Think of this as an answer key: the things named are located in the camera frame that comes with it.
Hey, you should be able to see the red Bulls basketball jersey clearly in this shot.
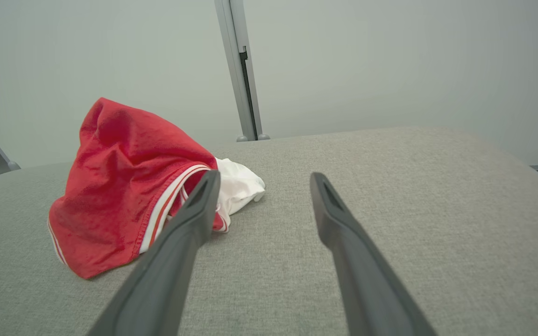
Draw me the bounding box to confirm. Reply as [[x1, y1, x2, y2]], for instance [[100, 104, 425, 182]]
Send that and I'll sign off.
[[47, 97, 266, 280]]

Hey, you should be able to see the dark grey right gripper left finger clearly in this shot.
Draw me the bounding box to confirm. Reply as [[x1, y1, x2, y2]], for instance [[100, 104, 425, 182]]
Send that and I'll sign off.
[[87, 170, 222, 336]]

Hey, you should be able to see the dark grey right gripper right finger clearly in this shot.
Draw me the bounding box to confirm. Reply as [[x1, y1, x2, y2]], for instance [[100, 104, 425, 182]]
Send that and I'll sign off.
[[310, 172, 438, 336]]

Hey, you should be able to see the grey metal partition post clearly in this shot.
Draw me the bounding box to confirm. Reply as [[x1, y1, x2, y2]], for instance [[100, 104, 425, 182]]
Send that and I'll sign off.
[[214, 0, 271, 142]]

